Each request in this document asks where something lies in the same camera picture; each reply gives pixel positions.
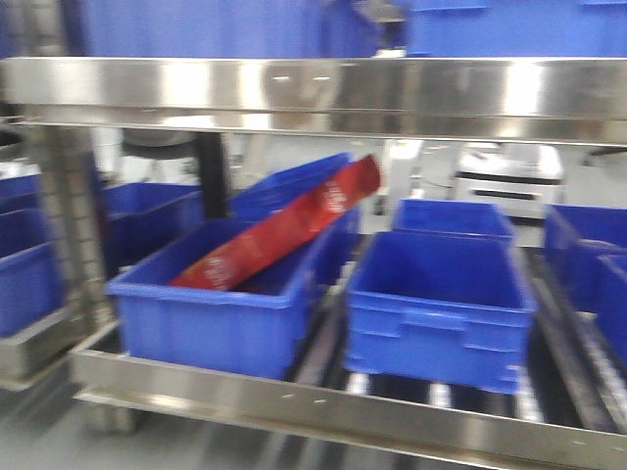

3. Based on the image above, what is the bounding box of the blue bin behind empty bin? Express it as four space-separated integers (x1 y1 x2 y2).
391 199 514 244

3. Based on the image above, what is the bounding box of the blue bin far left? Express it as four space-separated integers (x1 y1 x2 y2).
1 174 64 337

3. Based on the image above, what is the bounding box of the blue bin with red bag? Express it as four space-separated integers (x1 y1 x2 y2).
106 219 351 379

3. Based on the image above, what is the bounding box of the steel shelf upright post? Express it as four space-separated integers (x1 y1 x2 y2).
31 126 113 338

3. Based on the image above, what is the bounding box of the white machine in background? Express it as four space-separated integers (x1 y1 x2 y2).
448 142 565 219

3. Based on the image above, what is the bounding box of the blue bin upper right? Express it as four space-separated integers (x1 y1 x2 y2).
400 0 626 58

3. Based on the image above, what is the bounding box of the blue bin behind left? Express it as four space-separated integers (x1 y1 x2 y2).
104 182 204 272

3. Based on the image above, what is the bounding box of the blue bin far right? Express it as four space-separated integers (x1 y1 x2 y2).
544 205 626 360

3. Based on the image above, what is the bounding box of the large blue bin upper shelf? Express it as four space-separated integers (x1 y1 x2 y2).
66 0 380 59

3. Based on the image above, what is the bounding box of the empty blue bin front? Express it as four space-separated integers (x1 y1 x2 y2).
344 231 537 395

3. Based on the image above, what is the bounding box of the red snack bag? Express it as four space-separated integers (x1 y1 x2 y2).
169 154 381 291

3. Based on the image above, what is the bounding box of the stainless steel lower shelf rail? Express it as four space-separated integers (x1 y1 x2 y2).
72 350 626 469

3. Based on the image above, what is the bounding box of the tilted blue bin rear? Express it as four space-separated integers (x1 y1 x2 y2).
228 151 362 236

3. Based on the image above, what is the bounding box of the stainless steel upper shelf rail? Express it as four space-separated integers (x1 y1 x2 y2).
1 57 626 147

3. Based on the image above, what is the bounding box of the stainless steel shelf rail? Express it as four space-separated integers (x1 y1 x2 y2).
1 57 626 147
72 350 626 469

